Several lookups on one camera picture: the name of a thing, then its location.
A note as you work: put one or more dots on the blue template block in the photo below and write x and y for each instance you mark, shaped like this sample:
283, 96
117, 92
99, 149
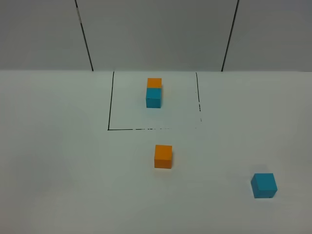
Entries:
153, 97

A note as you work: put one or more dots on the orange template block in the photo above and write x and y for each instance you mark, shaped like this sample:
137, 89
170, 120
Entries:
154, 83

